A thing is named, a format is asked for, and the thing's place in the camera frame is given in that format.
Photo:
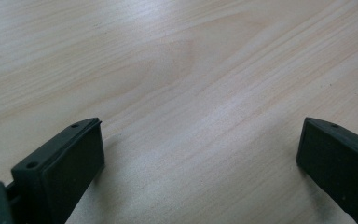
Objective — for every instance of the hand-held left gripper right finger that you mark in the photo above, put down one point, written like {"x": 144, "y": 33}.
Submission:
{"x": 338, "y": 165}

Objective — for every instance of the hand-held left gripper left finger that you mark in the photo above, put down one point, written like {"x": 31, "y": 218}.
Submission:
{"x": 59, "y": 174}

